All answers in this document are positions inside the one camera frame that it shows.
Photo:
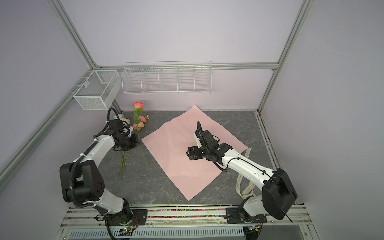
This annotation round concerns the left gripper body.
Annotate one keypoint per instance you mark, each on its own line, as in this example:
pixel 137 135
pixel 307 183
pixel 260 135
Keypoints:
pixel 128 142

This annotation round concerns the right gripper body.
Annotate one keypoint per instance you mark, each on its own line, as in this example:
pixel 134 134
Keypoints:
pixel 201 153

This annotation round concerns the pink purple wrapping paper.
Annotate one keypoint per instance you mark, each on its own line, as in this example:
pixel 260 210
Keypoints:
pixel 174 147

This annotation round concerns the pink spray rose stem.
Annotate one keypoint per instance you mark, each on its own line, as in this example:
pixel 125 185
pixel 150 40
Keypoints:
pixel 141 122

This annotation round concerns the dark pink rose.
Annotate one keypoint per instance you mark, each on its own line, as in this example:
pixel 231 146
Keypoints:
pixel 138 110

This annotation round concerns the cream rose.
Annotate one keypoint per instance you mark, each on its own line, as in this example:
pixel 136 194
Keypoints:
pixel 124 120

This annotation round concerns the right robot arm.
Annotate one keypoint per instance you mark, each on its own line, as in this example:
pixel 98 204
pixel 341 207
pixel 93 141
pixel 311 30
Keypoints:
pixel 278 193

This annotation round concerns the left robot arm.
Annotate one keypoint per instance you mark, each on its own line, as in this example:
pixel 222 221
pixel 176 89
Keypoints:
pixel 81 181

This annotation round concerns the small white mesh basket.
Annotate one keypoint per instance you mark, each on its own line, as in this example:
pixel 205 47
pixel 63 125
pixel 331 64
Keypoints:
pixel 99 90

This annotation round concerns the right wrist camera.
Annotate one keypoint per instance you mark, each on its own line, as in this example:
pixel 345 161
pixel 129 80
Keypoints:
pixel 199 145

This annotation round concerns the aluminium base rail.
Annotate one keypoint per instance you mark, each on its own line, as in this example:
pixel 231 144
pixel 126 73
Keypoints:
pixel 188 222

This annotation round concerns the long white wire basket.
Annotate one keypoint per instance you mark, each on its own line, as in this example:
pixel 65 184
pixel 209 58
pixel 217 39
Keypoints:
pixel 167 77

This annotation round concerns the aluminium frame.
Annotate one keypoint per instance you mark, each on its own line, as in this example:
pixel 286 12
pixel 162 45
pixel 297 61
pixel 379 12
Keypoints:
pixel 31 144

